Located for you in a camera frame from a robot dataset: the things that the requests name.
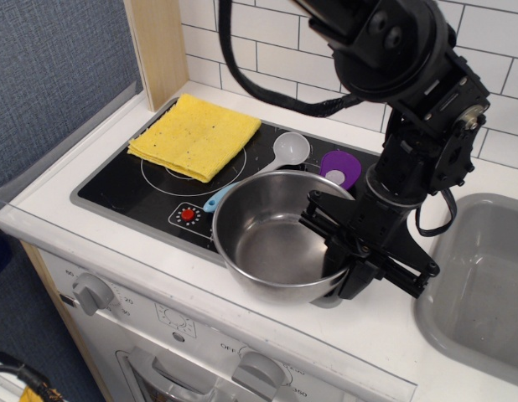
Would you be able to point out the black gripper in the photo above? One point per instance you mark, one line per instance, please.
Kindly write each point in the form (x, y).
(369, 235)

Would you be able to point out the stainless steel bowl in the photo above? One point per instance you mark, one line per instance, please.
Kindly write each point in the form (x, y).
(267, 250)

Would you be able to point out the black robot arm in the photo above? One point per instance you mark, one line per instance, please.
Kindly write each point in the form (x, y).
(400, 53)

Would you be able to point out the yellow folded towel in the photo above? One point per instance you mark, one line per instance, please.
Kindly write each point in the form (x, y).
(195, 138)

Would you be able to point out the purple toy eggplant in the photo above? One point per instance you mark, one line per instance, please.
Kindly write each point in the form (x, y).
(340, 168)

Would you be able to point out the grey sink basin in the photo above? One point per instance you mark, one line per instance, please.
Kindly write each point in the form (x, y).
(469, 312)

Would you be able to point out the grey right oven knob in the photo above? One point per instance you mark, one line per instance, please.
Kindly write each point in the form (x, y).
(260, 375)

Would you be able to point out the grey oven knob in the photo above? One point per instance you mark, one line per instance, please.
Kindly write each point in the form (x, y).
(92, 293)
(260, 375)

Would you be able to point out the white toy oven front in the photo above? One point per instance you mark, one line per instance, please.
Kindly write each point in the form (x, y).
(146, 351)

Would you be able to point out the black toy stovetop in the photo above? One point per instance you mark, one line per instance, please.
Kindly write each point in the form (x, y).
(168, 206)

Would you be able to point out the grey left oven knob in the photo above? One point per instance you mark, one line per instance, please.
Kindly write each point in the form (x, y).
(92, 293)

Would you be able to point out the yellow black object on floor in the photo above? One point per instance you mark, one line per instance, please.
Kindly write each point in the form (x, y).
(36, 389)

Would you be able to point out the white spoon blue handle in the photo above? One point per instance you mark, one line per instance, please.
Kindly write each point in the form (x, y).
(290, 148)

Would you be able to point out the wooden side post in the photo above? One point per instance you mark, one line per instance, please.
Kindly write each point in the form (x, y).
(158, 41)

